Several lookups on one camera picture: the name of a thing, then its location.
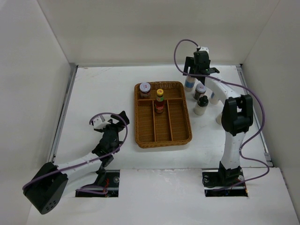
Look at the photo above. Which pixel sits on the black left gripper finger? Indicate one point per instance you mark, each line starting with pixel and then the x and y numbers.
pixel 122 119
pixel 101 129

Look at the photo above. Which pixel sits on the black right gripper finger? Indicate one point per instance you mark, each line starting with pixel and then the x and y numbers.
pixel 189 66
pixel 202 77

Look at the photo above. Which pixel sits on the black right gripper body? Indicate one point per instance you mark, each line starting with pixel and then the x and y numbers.
pixel 196 70

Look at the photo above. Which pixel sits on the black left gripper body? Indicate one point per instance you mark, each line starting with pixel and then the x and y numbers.
pixel 116 127

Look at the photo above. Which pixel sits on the dark jar red-label lid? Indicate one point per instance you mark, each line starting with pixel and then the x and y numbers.
pixel 199 91

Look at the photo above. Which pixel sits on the blue label silver-lid canister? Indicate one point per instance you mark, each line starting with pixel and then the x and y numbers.
pixel 189 83

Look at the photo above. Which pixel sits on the white canister blue label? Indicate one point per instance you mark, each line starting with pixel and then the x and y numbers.
pixel 214 98

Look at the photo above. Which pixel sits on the white bottle black cap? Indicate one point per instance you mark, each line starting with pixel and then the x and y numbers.
pixel 201 105

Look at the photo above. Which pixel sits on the dark spice jar white lid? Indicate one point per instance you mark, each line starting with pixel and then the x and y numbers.
pixel 145 89

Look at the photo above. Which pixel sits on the red sauce bottle yellow cap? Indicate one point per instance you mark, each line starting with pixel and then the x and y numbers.
pixel 160 101

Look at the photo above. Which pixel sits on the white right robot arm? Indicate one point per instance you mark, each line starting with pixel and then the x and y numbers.
pixel 236 119

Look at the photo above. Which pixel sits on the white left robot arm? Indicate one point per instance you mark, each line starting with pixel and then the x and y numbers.
pixel 86 175

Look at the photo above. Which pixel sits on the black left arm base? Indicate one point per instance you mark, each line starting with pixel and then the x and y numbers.
pixel 105 185

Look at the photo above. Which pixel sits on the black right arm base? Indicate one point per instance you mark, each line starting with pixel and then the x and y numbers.
pixel 224 183

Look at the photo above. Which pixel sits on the salt grinder clear grey top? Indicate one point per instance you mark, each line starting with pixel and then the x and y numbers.
pixel 219 119

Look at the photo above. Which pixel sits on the brown wicker divided tray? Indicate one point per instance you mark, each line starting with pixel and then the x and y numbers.
pixel 171 127

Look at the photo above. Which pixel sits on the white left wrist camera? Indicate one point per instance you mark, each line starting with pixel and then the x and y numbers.
pixel 98 121

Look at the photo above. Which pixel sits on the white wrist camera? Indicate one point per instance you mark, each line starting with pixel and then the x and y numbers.
pixel 98 121
pixel 202 48

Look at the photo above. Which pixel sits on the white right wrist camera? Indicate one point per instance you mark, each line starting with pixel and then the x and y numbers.
pixel 202 48

